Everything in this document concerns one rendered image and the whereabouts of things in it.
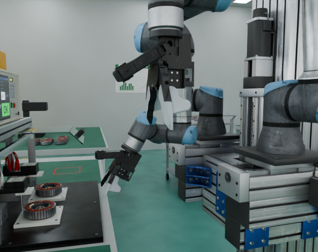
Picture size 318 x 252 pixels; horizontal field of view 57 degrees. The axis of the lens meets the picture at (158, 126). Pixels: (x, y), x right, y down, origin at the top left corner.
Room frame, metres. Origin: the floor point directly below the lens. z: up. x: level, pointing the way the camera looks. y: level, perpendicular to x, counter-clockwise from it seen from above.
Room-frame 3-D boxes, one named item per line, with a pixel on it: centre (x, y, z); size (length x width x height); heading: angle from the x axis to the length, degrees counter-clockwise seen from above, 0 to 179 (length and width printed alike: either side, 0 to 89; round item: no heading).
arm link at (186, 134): (1.15, -0.09, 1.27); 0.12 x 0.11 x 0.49; 151
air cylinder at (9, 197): (1.24, 0.64, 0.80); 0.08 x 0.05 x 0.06; 13
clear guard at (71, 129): (1.35, 0.52, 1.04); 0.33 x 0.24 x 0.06; 103
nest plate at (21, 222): (1.04, 0.44, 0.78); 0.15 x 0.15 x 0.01; 13
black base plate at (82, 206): (1.15, 0.48, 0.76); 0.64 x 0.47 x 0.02; 13
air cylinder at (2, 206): (1.01, 0.58, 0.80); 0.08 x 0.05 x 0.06; 13
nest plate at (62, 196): (1.28, 0.50, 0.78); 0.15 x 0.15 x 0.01; 13
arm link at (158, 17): (0.63, -0.01, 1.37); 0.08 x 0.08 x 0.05
